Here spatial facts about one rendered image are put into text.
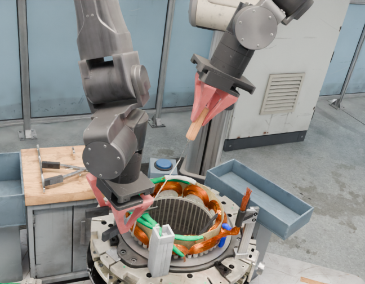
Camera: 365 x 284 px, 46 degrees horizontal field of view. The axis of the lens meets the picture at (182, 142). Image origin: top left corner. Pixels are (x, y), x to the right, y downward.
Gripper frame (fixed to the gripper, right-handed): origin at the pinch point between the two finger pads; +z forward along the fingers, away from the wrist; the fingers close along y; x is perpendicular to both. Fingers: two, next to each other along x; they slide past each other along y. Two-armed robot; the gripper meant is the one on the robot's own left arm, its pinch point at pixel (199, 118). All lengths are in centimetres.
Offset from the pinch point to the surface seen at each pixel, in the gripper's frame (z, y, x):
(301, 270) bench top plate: 36, 58, 20
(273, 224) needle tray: 18.7, 31.2, 8.3
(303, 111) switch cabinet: 26, 168, 227
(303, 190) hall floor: 67, 162, 167
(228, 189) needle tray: 19.1, 23.3, 19.3
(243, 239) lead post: 15.4, 15.3, -7.4
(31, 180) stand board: 33.1, -19.8, 20.6
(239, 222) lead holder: 10.8, 10.7, -10.3
